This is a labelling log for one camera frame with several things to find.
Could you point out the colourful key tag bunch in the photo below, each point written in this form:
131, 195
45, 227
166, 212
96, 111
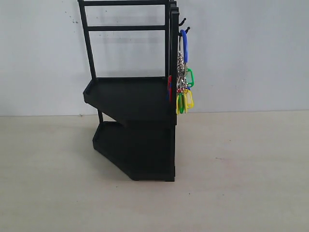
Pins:
181, 77

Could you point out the black two-tier rack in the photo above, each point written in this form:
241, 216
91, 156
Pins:
137, 115

